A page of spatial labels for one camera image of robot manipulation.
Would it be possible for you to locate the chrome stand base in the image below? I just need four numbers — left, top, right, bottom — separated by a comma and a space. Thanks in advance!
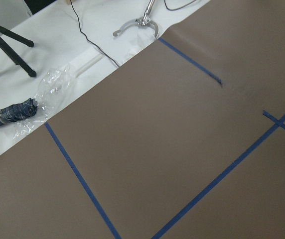
113, 0, 159, 39

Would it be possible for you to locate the clear plastic wrap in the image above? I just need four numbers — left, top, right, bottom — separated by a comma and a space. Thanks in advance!
13, 65, 75, 142

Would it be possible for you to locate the white plastic tube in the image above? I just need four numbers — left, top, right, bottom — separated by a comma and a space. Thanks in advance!
75, 55, 102, 77

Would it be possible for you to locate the blue tape line crosswise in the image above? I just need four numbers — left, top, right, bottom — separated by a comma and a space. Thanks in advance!
44, 122, 122, 239

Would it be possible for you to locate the folded dark blue umbrella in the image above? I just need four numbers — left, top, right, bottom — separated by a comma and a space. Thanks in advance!
0, 98, 38, 126

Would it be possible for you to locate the brown paper table cover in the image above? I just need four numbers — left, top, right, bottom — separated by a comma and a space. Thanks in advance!
0, 0, 285, 239

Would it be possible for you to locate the thin black cable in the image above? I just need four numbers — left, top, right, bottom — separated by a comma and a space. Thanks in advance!
70, 0, 120, 68

